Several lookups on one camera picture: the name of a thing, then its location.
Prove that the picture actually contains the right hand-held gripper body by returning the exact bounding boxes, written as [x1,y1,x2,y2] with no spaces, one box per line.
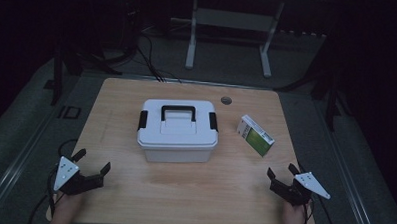
[268,170,332,209]

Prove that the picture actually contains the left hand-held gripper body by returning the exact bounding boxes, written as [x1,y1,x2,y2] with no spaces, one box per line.
[52,155,106,198]

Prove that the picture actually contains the white storage box black handle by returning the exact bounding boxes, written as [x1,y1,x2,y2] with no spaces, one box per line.
[136,97,221,166]

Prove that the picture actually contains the person's right hand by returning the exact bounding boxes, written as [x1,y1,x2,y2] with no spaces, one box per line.
[281,199,310,224]

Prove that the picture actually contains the person's left hand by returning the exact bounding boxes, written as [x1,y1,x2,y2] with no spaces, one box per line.
[49,190,86,224]

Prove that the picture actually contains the green and white medicine box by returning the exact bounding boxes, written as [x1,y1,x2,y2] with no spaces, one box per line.
[235,113,276,159]

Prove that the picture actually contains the black tripod stand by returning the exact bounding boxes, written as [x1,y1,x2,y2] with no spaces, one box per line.
[42,16,126,109]
[275,24,358,133]

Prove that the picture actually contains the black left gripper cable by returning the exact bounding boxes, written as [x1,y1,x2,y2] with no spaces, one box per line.
[26,136,80,224]

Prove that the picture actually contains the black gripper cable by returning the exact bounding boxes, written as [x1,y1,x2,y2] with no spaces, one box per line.
[26,136,80,224]
[302,195,340,224]

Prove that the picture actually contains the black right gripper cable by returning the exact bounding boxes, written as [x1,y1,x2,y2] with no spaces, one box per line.
[302,195,340,224]

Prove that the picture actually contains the black floor cables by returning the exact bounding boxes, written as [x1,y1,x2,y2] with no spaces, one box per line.
[133,31,184,84]

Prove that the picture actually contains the white metal stand frame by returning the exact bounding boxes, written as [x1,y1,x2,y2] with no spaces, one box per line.
[184,0,286,80]

